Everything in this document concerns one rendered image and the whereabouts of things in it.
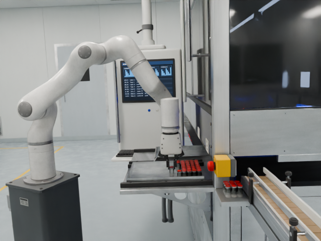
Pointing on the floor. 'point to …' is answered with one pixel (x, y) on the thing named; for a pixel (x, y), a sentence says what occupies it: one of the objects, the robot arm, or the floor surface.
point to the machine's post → (220, 107)
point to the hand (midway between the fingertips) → (171, 164)
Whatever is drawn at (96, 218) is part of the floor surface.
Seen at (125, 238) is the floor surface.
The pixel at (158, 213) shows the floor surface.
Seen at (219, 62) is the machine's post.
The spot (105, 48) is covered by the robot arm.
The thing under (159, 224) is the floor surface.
